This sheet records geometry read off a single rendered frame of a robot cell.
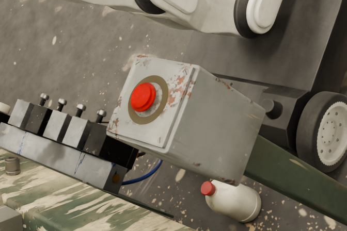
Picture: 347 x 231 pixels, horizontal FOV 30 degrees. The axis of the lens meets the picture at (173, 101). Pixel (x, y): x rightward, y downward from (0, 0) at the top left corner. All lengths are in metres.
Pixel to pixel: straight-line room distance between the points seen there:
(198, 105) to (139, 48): 1.51
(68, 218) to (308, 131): 0.78
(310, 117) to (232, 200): 0.30
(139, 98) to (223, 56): 1.01
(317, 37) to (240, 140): 0.83
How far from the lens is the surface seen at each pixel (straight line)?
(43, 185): 1.06
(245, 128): 0.90
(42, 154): 1.27
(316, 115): 1.57
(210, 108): 0.84
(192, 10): 1.45
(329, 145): 1.67
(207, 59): 1.86
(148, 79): 0.85
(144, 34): 2.33
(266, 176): 1.02
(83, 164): 1.17
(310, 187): 1.14
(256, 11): 1.63
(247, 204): 1.75
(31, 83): 2.70
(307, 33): 1.71
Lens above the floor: 1.51
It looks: 46 degrees down
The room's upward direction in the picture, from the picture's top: 60 degrees counter-clockwise
